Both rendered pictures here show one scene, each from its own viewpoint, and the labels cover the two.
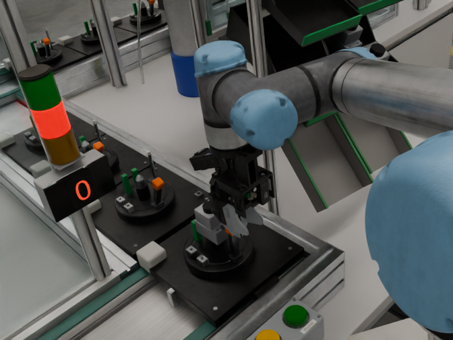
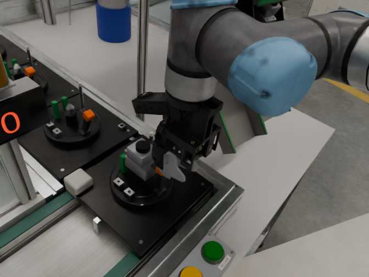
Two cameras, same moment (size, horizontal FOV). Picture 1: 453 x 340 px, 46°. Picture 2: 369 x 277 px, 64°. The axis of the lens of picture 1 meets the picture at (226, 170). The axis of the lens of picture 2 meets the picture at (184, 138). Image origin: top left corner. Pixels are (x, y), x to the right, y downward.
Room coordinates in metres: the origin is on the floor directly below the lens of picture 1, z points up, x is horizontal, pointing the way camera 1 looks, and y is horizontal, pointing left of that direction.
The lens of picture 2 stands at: (0.36, 0.10, 1.52)
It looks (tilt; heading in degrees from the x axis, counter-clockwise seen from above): 42 degrees down; 341
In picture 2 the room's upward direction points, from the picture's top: 9 degrees clockwise
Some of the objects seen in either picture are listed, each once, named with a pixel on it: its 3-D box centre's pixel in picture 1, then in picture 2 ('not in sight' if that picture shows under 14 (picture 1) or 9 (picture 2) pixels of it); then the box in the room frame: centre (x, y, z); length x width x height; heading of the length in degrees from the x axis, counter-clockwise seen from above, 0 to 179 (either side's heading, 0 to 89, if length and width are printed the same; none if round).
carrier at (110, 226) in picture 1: (142, 189); (71, 116); (0.99, 0.20, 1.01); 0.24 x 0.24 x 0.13; 38
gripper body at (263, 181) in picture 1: (238, 172); (188, 123); (0.71, -0.02, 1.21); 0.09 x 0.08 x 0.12; 38
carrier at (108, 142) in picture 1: (87, 153); (19, 76); (1.19, 0.35, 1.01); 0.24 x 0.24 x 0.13; 38
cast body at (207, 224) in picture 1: (209, 216); (139, 154); (0.80, 0.05, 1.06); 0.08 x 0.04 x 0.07; 38
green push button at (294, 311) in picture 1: (295, 316); (212, 252); (0.61, -0.08, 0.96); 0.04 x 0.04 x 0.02
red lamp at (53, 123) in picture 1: (50, 117); not in sight; (0.77, 0.26, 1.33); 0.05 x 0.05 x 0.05
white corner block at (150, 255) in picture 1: (152, 257); (78, 183); (0.81, 0.18, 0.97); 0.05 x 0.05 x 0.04; 38
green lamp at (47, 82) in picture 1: (40, 89); not in sight; (0.77, 0.26, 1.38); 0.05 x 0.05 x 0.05
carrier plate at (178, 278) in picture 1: (220, 256); (141, 186); (0.79, 0.04, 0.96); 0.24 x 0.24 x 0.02; 38
